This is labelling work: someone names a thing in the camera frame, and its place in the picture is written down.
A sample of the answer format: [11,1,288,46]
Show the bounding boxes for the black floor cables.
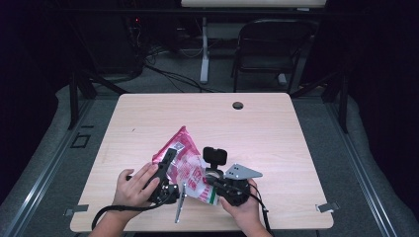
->
[143,45,220,94]

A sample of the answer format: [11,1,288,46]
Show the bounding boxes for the grey table corner bracket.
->
[63,203,90,217]
[315,200,340,213]

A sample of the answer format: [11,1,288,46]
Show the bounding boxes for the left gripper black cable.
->
[91,192,174,231]

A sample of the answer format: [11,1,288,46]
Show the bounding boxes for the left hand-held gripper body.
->
[147,166,188,224]

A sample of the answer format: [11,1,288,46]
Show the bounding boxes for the white desk top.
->
[180,0,328,9]

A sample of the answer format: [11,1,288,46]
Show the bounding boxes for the person's right hand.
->
[218,178,262,229]

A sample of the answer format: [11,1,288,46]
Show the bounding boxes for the pink and white plastic bag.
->
[151,124,220,207]

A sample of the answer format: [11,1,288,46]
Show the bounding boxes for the person's left hand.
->
[113,162,161,213]

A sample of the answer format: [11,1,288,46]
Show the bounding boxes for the clear jar with black lid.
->
[202,146,229,179]

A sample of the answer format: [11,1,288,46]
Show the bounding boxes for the dark equipment with red light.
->
[122,14,147,78]

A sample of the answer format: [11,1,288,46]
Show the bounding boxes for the black metal stand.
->
[66,68,128,130]
[290,69,351,134]

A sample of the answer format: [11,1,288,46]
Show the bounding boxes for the white desk leg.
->
[199,16,211,85]

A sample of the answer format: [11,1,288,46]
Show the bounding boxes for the black folding chair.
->
[230,18,314,95]

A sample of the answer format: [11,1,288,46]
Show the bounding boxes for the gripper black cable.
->
[247,182,274,237]
[91,192,174,231]

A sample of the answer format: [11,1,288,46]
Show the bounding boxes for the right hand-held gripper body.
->
[210,163,264,207]

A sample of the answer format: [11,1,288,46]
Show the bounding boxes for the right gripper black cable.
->
[247,182,274,237]

